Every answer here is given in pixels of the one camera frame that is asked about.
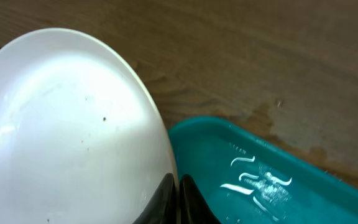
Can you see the teal plastic tray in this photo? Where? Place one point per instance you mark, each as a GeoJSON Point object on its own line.
{"type": "Point", "coordinates": [244, 179]}

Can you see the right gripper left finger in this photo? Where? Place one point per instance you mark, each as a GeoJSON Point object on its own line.
{"type": "Point", "coordinates": [162, 207]}

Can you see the white plate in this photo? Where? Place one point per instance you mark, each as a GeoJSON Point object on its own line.
{"type": "Point", "coordinates": [81, 139]}

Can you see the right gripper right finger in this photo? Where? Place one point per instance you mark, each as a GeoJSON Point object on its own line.
{"type": "Point", "coordinates": [193, 207]}

